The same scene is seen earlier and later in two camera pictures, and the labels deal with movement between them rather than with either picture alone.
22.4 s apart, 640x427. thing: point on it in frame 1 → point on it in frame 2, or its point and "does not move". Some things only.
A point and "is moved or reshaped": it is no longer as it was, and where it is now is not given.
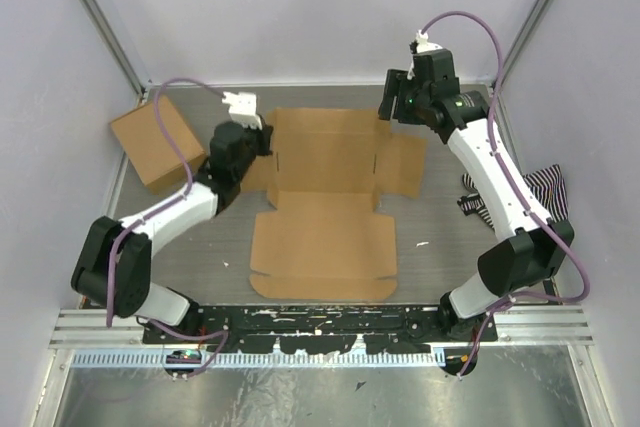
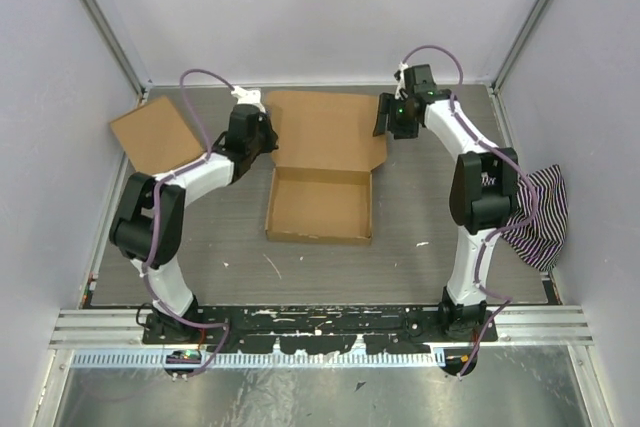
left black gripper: [264, 136] does not move
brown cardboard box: [325, 240] is moved or reshaped
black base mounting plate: [315, 329] does not move
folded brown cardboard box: [146, 146] does not move
